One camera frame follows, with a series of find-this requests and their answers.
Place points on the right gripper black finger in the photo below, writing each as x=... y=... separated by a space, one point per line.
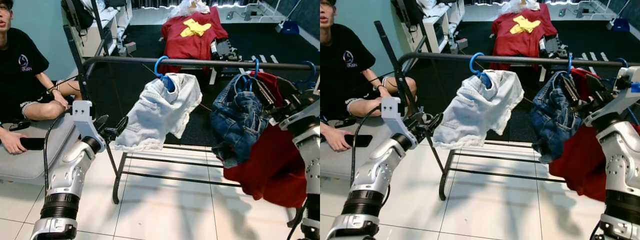
x=289 y=89
x=266 y=94
x=570 y=91
x=597 y=87

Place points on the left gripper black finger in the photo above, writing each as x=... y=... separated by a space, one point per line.
x=434 y=125
x=415 y=122
x=121 y=127
x=101 y=123

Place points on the plain red shirt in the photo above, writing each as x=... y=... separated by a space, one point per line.
x=580 y=160
x=270 y=170

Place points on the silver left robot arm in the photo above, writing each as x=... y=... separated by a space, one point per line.
x=372 y=180
x=67 y=175

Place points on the blue denim shorts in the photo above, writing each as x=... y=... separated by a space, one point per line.
x=237 y=120
x=550 y=120

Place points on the white denim shorts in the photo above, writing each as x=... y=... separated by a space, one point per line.
x=160 y=115
x=475 y=112

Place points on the black smartphone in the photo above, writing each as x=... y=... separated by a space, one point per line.
x=357 y=141
x=32 y=144

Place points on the person in black t-shirt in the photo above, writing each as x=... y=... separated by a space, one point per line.
x=20 y=65
x=345 y=65

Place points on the blue dustpan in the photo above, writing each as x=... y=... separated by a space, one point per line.
x=290 y=27
x=620 y=25

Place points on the red shirt with yellow star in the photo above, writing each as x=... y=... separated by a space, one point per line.
x=522 y=40
x=192 y=45

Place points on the black metal clothes rack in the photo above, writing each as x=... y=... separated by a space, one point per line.
x=500 y=59
x=200 y=62

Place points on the grey upholstered ottoman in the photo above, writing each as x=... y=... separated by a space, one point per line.
x=340 y=165
x=30 y=160

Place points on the white shelf unit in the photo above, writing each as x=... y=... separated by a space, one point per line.
x=100 y=30
x=435 y=27

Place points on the white plastic bag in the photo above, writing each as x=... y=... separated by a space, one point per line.
x=192 y=6
x=520 y=5

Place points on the black backpack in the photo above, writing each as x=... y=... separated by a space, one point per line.
x=75 y=12
x=405 y=11

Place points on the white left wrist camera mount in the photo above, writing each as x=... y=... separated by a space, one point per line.
x=392 y=115
x=82 y=117

